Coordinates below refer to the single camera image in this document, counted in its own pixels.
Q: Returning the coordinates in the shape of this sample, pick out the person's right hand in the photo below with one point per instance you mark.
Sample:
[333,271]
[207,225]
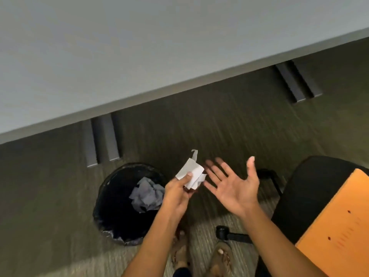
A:
[239,196]

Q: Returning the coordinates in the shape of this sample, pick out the person's left hand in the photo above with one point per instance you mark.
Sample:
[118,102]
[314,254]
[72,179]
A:
[176,199]

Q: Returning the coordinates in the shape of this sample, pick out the large torn white paper scrap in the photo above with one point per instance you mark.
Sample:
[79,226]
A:
[191,170]

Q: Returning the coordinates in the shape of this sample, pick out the black mesh office chair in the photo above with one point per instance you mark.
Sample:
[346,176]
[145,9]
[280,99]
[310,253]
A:
[302,193]

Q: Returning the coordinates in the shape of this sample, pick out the orange paper folder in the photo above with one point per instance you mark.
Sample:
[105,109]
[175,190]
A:
[340,227]

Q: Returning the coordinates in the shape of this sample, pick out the person's left forearm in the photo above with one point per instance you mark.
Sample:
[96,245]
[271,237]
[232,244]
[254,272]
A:
[155,245]

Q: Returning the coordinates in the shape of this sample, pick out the person's right forearm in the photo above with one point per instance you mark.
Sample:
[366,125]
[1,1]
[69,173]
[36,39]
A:
[276,245]

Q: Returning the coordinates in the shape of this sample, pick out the person's left leg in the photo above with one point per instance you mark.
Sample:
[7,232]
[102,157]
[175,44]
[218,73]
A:
[181,272]

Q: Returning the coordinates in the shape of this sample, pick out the white desk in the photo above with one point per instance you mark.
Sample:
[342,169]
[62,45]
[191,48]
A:
[144,54]

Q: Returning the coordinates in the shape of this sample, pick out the brown left sandal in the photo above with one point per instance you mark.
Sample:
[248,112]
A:
[181,250]

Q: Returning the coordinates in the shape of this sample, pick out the brown sandal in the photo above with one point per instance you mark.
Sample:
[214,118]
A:
[181,250]
[220,261]

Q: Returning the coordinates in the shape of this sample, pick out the black trash bin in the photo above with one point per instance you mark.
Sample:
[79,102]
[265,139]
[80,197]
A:
[115,204]

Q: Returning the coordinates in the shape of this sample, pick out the brown right sandal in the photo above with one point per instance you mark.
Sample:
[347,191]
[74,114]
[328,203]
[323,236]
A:
[220,261]

